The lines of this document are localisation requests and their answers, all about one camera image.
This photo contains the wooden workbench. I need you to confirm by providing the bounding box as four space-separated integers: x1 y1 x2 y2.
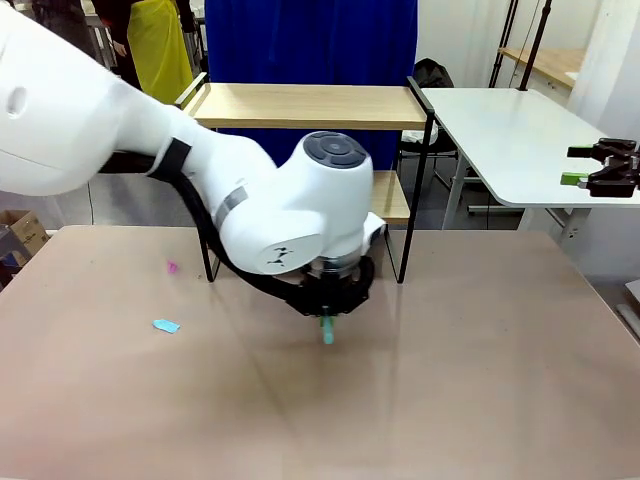
497 47 586 91

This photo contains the figure in yellow apron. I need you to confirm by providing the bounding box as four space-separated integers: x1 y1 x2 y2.
127 0 195 104

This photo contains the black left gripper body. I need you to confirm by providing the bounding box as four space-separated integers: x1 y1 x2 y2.
284 253 377 319

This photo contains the black folding chair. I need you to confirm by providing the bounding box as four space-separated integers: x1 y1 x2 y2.
399 119 461 194

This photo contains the grey metal base plate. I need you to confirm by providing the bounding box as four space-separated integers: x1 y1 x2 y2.
613 278 640 346

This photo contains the figure in black clothes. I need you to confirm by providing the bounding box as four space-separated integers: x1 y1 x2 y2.
97 0 144 91

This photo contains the thick black stand pole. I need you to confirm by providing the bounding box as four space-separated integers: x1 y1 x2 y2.
517 0 554 92

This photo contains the two-tier wood shelf black frame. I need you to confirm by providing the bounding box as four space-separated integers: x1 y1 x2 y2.
174 72 436 286

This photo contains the figure in dark grey jacket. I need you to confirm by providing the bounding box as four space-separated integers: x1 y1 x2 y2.
30 0 99 51

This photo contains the printed cardboard box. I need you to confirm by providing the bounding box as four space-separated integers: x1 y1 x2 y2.
0 209 51 269

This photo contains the black backpack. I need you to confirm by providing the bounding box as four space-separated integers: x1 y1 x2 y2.
413 57 455 90

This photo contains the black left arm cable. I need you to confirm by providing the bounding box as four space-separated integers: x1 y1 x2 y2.
97 149 301 306

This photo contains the white table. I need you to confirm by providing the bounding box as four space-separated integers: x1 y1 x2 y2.
418 87 640 246

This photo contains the thin black tripod pole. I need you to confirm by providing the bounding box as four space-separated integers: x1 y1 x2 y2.
488 0 519 90

